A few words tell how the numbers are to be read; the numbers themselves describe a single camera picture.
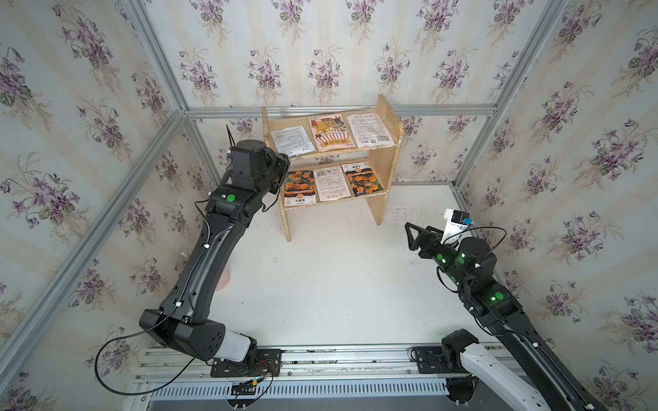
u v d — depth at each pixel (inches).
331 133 29.5
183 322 14.9
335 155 45.0
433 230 27.7
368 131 30.1
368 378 28.2
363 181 36.2
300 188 35.6
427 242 23.8
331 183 36.2
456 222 23.2
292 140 28.7
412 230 26.0
